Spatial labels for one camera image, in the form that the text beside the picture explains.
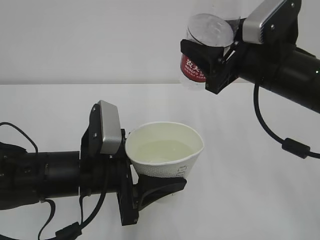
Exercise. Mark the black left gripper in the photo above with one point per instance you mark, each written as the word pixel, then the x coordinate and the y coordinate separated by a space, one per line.
pixel 149 188

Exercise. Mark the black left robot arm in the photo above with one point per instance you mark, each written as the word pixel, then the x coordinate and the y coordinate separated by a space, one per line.
pixel 27 178

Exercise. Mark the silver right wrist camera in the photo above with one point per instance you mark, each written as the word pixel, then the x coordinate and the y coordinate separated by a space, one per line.
pixel 269 21

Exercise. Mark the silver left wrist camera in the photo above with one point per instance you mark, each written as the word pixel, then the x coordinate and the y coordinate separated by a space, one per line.
pixel 103 134

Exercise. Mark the clear water bottle red label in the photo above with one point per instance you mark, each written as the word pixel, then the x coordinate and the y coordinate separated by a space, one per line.
pixel 208 29

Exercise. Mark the white paper coffee cup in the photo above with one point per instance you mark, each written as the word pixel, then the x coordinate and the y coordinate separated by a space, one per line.
pixel 164 149

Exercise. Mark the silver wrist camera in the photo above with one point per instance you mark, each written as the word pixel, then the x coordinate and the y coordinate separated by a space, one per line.
pixel 269 21
pixel 103 134

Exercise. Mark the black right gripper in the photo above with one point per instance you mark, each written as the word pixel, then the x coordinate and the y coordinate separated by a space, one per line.
pixel 249 61

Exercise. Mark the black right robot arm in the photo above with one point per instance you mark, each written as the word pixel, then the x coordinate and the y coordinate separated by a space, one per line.
pixel 297 79

